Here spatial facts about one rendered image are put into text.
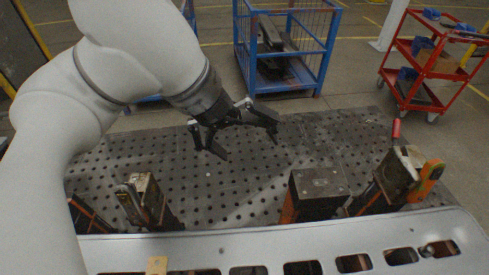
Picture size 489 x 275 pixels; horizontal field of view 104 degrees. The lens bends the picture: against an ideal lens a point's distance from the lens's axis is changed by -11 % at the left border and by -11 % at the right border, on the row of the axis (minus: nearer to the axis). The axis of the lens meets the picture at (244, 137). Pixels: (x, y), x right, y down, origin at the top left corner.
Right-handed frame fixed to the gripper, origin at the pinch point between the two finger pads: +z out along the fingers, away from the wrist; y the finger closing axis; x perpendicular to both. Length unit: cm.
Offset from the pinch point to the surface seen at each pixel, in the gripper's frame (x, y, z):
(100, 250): -20.3, -29.9, -12.4
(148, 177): -5.7, -21.0, -10.1
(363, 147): 17, 36, 60
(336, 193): -14.0, 16.1, 7.5
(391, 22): 261, 185, 212
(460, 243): -29, 38, 18
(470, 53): 196, 281, 267
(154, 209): -11.7, -22.9, -5.7
